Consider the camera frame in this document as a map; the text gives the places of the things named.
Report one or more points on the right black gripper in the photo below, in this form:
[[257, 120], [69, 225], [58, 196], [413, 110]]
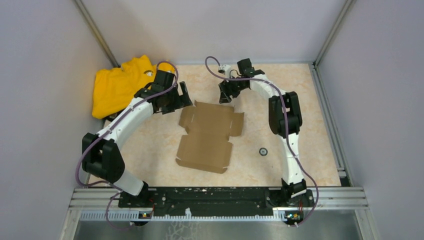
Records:
[[226, 92]]

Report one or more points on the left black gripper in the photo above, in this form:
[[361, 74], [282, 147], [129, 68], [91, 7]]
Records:
[[182, 100]]

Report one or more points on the brown cardboard box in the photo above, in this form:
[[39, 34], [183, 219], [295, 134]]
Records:
[[206, 145]]

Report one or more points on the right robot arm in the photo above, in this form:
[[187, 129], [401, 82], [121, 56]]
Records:
[[284, 119]]

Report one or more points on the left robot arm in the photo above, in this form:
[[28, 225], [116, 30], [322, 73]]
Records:
[[101, 151]]

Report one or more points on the yellow shirt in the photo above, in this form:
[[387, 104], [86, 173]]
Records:
[[115, 88]]

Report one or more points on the black garment under shirt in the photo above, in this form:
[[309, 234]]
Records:
[[111, 117]]

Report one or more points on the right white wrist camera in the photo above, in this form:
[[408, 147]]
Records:
[[225, 70]]

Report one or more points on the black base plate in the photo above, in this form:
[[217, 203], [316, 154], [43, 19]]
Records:
[[212, 201]]

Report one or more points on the aluminium frame rail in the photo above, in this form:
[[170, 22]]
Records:
[[101, 203]]

